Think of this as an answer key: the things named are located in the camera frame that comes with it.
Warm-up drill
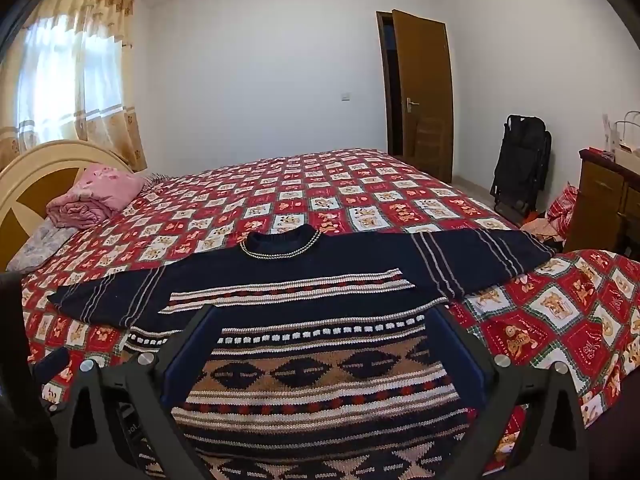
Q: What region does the pale cloth pile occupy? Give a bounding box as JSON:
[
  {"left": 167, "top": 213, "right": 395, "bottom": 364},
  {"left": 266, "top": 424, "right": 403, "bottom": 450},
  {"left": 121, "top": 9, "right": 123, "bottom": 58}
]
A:
[{"left": 520, "top": 212, "right": 557, "bottom": 241}]

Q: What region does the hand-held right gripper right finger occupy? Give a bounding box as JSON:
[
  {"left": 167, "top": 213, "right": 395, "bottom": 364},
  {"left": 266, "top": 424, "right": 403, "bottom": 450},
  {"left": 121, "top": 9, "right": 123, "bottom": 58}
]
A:
[{"left": 425, "top": 305, "right": 591, "bottom": 480}]

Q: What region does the brown wooden door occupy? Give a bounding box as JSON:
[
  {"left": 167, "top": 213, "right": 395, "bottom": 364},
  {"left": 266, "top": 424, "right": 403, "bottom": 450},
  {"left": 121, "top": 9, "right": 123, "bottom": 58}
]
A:
[{"left": 391, "top": 9, "right": 455, "bottom": 183}]

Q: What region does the navy patterned knit sweater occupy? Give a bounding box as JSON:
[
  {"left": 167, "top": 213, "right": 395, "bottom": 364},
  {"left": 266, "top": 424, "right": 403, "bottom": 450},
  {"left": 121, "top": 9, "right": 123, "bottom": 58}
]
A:
[{"left": 47, "top": 225, "right": 556, "bottom": 480}]

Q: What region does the brown wooden cabinet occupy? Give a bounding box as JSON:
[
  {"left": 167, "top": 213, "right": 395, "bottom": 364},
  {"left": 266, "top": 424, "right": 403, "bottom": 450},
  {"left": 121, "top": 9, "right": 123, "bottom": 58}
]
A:
[{"left": 562, "top": 147, "right": 640, "bottom": 261}]

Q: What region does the white paper bag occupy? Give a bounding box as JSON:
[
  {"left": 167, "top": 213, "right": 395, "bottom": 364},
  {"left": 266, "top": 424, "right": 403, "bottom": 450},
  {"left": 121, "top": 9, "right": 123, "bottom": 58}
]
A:
[{"left": 602, "top": 110, "right": 640, "bottom": 158}]

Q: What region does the wooden chair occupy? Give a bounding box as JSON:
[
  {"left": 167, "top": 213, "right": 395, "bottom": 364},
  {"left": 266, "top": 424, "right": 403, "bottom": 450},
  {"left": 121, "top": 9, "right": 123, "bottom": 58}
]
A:
[{"left": 412, "top": 117, "right": 448, "bottom": 176}]

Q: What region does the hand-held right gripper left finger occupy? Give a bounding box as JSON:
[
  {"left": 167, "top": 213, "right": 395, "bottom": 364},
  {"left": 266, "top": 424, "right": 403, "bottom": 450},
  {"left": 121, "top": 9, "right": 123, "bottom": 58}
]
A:
[{"left": 52, "top": 305, "right": 223, "bottom": 480}]

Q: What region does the cream wooden headboard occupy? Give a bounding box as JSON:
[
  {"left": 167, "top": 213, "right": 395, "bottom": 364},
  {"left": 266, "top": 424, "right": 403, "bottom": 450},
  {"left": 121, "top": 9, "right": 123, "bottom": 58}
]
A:
[{"left": 0, "top": 140, "right": 136, "bottom": 273}]

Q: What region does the red patterned cloth bundle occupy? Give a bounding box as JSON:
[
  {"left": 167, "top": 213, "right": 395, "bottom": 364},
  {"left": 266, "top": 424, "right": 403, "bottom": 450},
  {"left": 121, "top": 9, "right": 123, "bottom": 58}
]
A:
[{"left": 545, "top": 182, "right": 581, "bottom": 238}]

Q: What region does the grey blanket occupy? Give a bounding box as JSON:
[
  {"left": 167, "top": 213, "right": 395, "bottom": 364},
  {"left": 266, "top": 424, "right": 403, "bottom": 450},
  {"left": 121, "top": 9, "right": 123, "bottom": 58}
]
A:
[{"left": 5, "top": 217, "right": 81, "bottom": 275}]

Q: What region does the red checked printed bedspread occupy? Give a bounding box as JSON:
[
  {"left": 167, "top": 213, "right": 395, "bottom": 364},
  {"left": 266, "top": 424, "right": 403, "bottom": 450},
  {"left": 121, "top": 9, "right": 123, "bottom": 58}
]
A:
[{"left": 20, "top": 147, "right": 640, "bottom": 480}]

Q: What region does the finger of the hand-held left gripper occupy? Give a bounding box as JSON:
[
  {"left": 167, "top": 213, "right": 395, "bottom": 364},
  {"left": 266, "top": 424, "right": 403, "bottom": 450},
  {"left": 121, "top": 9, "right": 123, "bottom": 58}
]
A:
[{"left": 32, "top": 347, "right": 71, "bottom": 386}]

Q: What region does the beige patterned curtain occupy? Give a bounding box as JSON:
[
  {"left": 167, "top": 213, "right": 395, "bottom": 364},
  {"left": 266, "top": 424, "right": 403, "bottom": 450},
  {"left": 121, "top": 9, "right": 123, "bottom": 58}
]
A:
[{"left": 0, "top": 0, "right": 148, "bottom": 173}]

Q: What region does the dark brown door frame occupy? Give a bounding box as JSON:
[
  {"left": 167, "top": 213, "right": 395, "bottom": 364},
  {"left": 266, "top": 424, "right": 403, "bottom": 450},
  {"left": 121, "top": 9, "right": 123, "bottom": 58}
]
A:
[{"left": 376, "top": 11, "right": 403, "bottom": 157}]

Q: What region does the black backpack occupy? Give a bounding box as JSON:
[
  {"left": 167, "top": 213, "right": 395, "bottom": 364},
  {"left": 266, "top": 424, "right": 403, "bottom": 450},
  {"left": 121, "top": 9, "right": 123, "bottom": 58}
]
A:
[{"left": 489, "top": 114, "right": 553, "bottom": 216}]

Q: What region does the folded pink quilt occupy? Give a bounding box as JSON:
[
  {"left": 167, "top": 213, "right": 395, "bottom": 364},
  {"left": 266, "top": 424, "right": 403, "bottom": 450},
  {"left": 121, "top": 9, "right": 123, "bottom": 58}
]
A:
[{"left": 46, "top": 163, "right": 147, "bottom": 229}]

